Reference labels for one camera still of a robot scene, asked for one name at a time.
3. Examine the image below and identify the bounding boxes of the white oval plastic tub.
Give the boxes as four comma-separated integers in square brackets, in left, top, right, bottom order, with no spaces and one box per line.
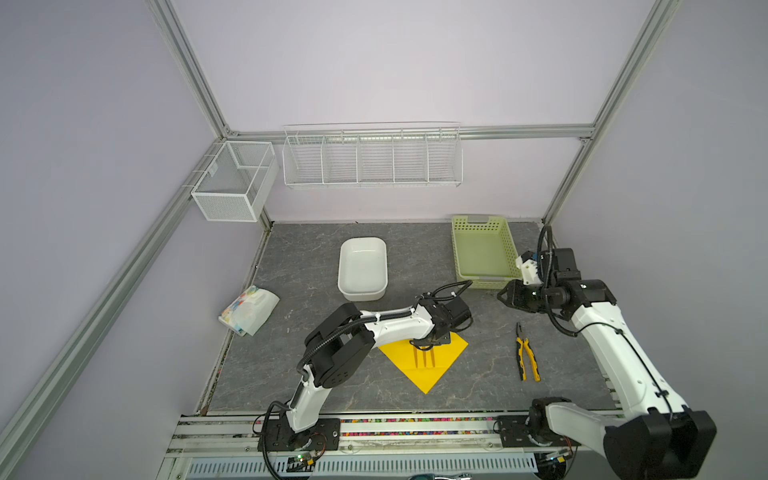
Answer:
[337,237,388,302]

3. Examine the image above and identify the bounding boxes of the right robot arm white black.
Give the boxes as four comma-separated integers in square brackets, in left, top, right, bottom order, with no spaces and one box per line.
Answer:
[497,226,717,479]

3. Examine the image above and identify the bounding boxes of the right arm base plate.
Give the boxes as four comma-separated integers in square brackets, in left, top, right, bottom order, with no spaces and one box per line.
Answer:
[492,414,580,449]

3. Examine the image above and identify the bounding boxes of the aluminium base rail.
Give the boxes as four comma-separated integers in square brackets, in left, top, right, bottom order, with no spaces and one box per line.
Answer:
[163,409,626,458]

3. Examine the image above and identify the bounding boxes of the yellow paper napkin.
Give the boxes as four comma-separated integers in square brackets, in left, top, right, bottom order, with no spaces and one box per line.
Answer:
[379,333,468,394]

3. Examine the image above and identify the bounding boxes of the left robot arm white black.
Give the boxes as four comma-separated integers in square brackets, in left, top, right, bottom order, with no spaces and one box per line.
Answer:
[259,280,473,436]

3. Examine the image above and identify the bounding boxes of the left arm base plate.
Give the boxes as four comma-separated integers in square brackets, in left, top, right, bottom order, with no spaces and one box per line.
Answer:
[258,416,341,452]

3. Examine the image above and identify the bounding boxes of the white mesh box basket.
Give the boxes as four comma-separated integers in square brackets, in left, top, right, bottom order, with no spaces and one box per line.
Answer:
[192,141,279,223]

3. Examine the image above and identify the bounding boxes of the green perforated plastic basket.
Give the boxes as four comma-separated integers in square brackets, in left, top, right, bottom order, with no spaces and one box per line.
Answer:
[451,215,522,291]

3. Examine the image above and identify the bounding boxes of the white wire wall rack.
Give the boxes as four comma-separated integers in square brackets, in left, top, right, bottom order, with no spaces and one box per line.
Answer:
[282,122,464,188]

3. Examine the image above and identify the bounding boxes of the yellow black pliers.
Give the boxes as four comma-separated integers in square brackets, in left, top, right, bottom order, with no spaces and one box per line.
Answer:
[515,322,541,382]

